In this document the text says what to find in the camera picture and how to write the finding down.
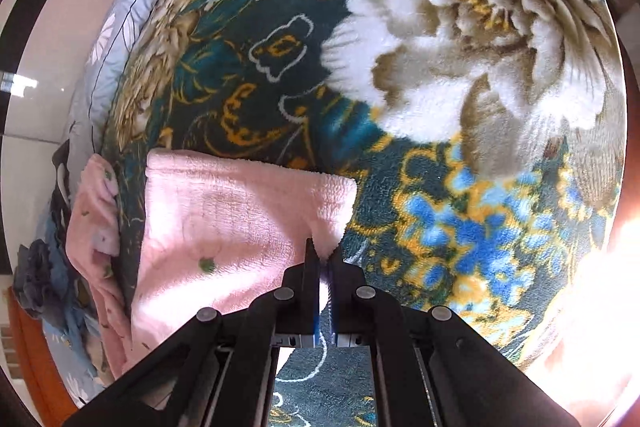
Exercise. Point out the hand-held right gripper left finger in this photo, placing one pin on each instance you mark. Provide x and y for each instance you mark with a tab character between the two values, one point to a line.
305	287

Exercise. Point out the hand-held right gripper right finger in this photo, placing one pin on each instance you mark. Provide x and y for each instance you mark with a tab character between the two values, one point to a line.
345	292

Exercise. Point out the pink fleece pajama garment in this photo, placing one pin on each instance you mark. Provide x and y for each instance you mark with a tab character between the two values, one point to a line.
225	227
95	217

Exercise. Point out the teal floral blanket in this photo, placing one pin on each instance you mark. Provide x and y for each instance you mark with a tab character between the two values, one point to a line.
450	57

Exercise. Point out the black and white garment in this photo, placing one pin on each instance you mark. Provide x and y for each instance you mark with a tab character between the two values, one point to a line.
62	187

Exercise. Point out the dark grey garment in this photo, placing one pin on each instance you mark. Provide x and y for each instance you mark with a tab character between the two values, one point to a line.
37	277

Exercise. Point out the white wardrobe with black band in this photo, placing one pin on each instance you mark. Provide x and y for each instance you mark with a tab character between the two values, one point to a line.
40	117

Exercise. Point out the light blue floral duvet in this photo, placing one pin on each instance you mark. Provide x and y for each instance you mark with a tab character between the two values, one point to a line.
130	2

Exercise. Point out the orange wooden bed frame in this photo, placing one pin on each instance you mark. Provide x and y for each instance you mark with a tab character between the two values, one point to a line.
35	372

